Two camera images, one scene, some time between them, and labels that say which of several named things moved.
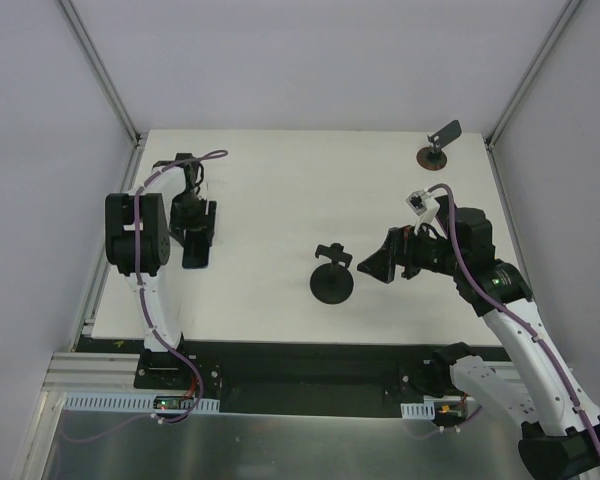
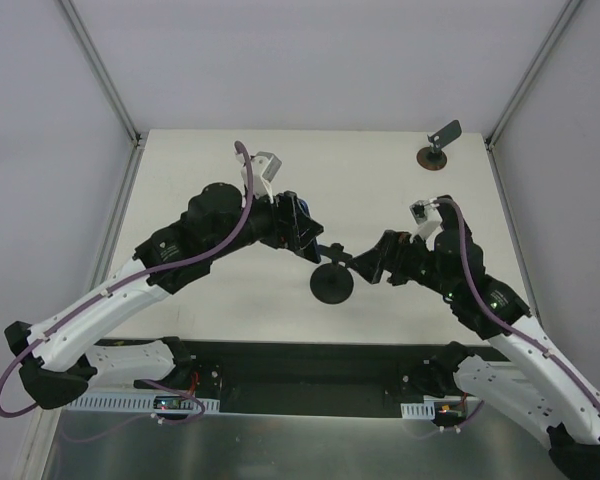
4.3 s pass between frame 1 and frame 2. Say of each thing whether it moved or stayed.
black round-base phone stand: stayed
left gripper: moved
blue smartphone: moved
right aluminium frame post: stayed
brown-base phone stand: stayed
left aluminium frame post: stayed
